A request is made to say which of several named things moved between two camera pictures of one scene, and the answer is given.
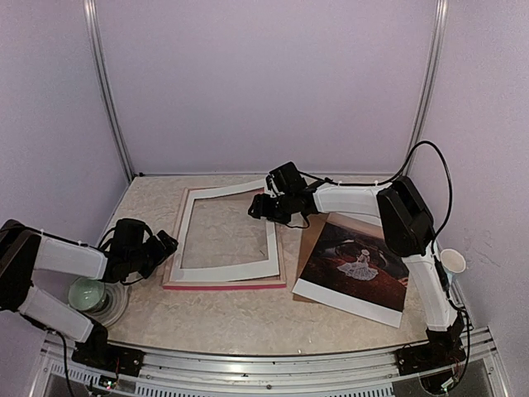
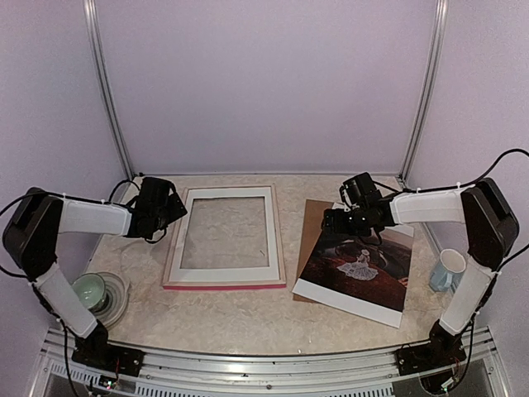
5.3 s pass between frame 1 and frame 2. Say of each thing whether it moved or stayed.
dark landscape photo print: stayed
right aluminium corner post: stayed
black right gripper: moved
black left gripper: moved
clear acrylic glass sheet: stayed
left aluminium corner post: stayed
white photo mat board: moved
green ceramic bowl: stayed
